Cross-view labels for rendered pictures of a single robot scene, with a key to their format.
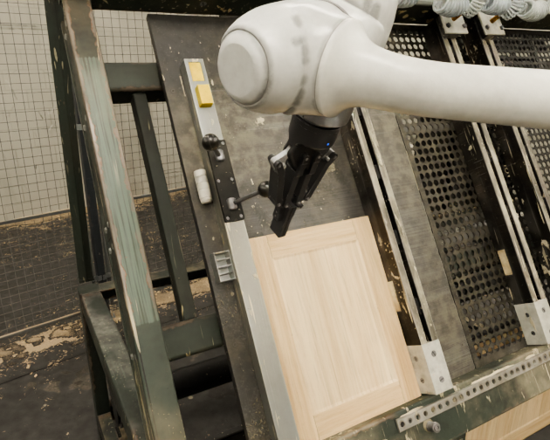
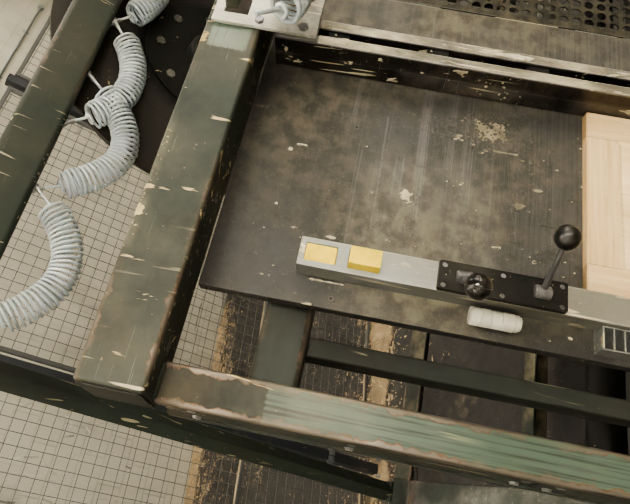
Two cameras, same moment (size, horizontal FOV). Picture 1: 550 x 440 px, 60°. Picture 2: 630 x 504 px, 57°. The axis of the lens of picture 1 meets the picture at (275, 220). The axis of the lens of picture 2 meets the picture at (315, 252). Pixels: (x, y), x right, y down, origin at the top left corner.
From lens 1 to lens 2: 0.57 m
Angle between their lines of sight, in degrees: 6
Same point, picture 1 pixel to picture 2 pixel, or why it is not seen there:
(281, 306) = not seen: outside the picture
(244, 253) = (616, 307)
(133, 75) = (282, 344)
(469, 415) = not seen: outside the picture
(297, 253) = (622, 232)
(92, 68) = (284, 405)
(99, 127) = (383, 433)
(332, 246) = (621, 180)
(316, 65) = not seen: outside the picture
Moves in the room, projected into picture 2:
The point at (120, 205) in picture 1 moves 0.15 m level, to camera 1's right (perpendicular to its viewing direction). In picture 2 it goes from (512, 454) to (561, 354)
